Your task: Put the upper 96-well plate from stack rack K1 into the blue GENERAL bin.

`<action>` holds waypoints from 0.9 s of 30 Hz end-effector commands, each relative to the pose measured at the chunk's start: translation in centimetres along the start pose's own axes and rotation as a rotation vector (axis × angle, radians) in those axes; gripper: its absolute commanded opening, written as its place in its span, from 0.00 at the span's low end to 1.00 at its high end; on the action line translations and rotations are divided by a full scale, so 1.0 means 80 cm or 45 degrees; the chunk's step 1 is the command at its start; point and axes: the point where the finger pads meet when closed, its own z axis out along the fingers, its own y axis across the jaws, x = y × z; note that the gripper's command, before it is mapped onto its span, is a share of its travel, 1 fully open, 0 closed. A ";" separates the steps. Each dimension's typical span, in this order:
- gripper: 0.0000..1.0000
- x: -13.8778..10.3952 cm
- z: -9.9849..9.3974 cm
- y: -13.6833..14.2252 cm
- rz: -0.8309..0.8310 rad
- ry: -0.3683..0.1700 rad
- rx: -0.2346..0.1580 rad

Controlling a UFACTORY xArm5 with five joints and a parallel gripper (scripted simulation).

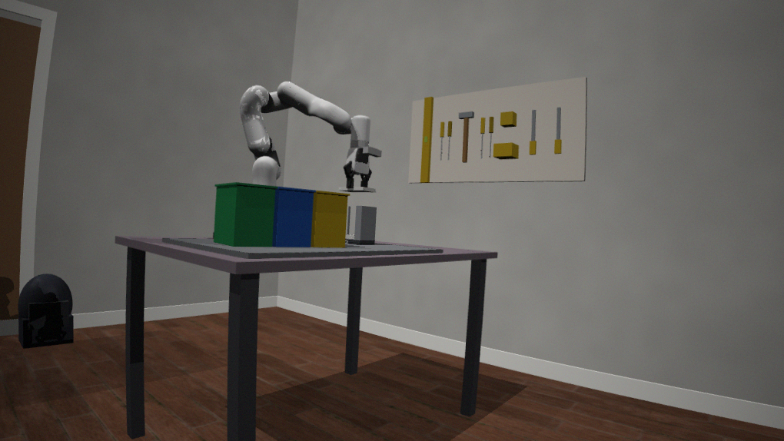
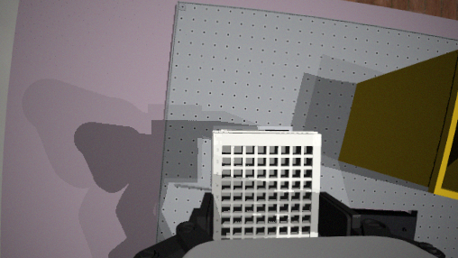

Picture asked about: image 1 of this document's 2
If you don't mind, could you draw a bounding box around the green open-top bin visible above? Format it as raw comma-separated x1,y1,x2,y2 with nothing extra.
214,182,278,247

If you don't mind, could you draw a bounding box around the blue bin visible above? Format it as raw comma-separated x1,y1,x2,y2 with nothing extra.
272,187,316,247

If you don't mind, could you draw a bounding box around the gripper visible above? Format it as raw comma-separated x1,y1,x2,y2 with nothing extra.
344,147,372,188

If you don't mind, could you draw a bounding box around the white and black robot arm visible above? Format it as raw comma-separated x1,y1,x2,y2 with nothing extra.
240,81,382,186

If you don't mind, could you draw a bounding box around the yellow open-top bin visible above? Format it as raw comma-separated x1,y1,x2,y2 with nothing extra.
311,191,350,247

